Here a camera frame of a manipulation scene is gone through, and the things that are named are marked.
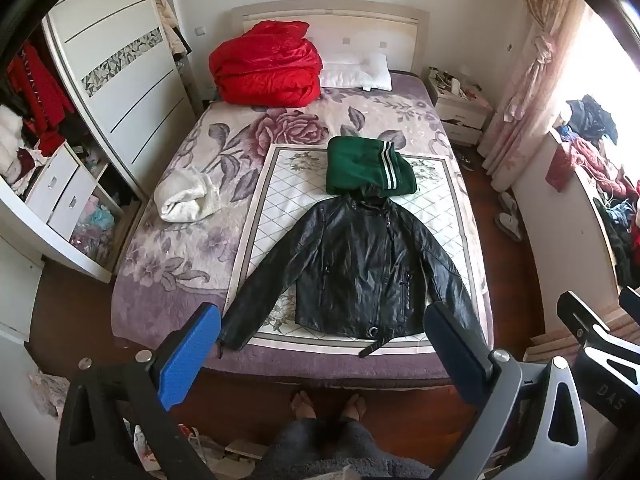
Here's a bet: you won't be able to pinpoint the white side cabinet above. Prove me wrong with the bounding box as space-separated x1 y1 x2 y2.
510 130 640 311

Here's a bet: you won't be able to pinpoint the person's right foot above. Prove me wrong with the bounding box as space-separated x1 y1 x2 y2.
340 392 367 421

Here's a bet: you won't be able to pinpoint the pile of mixed clothes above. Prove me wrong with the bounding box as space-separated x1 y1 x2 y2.
545 94 640 286

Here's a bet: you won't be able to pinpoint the hanging red clothes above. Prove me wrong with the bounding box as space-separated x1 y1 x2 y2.
7 42 76 156

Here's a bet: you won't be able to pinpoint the red quilt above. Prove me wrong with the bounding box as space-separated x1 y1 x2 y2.
209 20 323 108

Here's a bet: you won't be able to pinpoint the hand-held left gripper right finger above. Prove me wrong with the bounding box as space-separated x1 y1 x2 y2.
424 304 588 480

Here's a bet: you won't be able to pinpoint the white slipper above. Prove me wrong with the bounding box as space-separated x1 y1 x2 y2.
495 212 523 241
497 191 521 218

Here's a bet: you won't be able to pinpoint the white fluffy clothes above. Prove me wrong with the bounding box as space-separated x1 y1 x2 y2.
0 105 32 181

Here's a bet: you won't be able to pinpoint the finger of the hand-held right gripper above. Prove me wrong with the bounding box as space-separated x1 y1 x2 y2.
618 286 640 322
557 291 640 386

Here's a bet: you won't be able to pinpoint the white nightstand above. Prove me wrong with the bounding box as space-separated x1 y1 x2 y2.
425 66 496 147

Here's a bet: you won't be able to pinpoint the nightstand clutter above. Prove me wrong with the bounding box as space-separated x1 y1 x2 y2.
427 66 488 101

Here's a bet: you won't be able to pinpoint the white fluffy garment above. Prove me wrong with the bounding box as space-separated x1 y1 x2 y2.
154 169 221 223

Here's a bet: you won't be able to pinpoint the person's left foot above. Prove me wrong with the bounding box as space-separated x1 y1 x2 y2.
291 391 317 421

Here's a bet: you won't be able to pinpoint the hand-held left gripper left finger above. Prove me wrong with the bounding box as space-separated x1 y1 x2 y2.
56 302 222 480

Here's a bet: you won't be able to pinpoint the white sliding door wardrobe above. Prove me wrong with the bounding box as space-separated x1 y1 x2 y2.
0 0 198 283

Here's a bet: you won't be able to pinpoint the white wardrobe drawer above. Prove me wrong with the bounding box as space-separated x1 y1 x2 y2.
47 167 96 228
25 147 81 221

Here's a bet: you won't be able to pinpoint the floor paper clutter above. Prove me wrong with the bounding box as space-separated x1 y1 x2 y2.
135 422 271 480

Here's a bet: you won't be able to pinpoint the pink floor cloth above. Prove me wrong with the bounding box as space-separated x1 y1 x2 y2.
27 367 71 416

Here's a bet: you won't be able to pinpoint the folded green striped garment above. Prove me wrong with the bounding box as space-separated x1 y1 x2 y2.
326 136 418 197

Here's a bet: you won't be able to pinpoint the pink patterned curtain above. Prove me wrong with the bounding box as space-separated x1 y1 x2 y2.
477 0 586 192

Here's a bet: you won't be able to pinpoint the black leather jacket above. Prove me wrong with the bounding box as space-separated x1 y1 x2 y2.
218 183 488 359

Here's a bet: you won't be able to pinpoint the white pillow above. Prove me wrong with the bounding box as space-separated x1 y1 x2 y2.
319 52 392 92

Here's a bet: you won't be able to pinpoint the colourful clothes in shelf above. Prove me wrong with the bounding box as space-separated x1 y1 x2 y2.
70 195 126 266

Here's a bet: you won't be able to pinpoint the hanging cream scarf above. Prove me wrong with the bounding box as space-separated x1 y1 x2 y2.
152 0 193 56

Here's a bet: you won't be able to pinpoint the cream patterned mat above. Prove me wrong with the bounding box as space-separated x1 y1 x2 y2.
225 144 488 356

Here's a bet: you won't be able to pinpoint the person's foot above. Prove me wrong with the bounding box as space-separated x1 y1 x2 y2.
340 392 367 421
291 391 317 421

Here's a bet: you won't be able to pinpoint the purple floral bed blanket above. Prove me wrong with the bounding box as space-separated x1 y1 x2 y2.
111 71 501 386

